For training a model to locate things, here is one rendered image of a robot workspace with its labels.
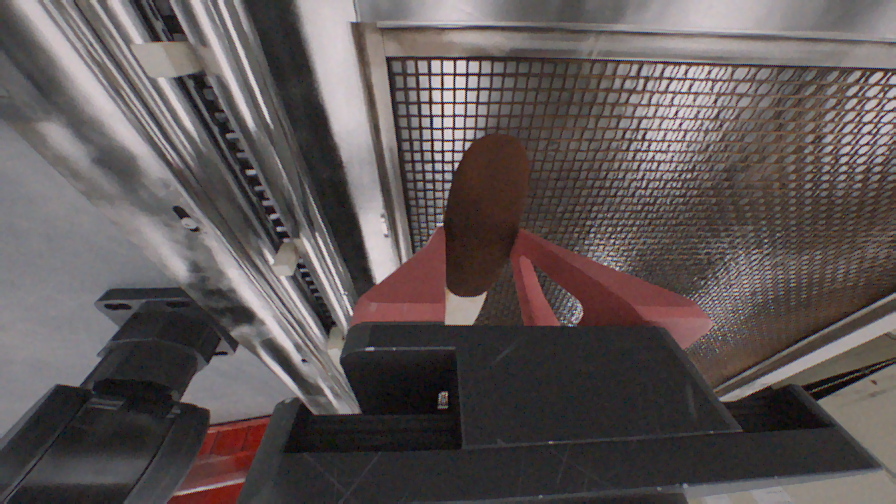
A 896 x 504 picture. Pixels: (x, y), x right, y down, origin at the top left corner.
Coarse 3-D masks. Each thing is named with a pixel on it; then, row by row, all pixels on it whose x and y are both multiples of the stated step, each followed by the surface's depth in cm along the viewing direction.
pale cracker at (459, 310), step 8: (448, 296) 22; (456, 296) 21; (480, 296) 21; (448, 304) 22; (456, 304) 22; (464, 304) 22; (472, 304) 22; (480, 304) 22; (448, 312) 23; (456, 312) 23; (464, 312) 23; (472, 312) 23; (448, 320) 24; (456, 320) 24; (464, 320) 24; (472, 320) 24
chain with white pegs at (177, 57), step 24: (168, 0) 12; (168, 24) 12; (144, 48) 11; (168, 48) 11; (192, 48) 13; (168, 72) 11; (192, 72) 13; (216, 96) 15; (216, 120) 15; (240, 168) 17; (288, 240) 22; (288, 264) 20; (312, 288) 26; (336, 336) 31
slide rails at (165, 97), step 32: (96, 0) 11; (128, 0) 11; (192, 0) 11; (128, 32) 12; (192, 32) 12; (128, 64) 12; (224, 64) 13; (160, 96) 13; (224, 96) 14; (192, 128) 15; (256, 128) 15; (192, 160) 16; (224, 160) 16; (256, 160) 16; (224, 192) 17; (288, 192) 18; (256, 224) 19; (288, 224) 20; (256, 256) 21; (320, 256) 23; (288, 288) 24; (320, 288) 25; (320, 352) 33
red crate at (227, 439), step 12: (240, 420) 49; (252, 420) 48; (264, 420) 48; (216, 432) 46; (228, 432) 47; (240, 432) 47; (252, 432) 47; (264, 432) 47; (204, 444) 45; (216, 444) 46; (228, 444) 46; (240, 444) 45; (252, 444) 46; (228, 456) 44
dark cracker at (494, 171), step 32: (480, 160) 10; (512, 160) 10; (480, 192) 10; (512, 192) 10; (448, 224) 11; (480, 224) 11; (512, 224) 11; (448, 256) 13; (480, 256) 13; (448, 288) 15; (480, 288) 15
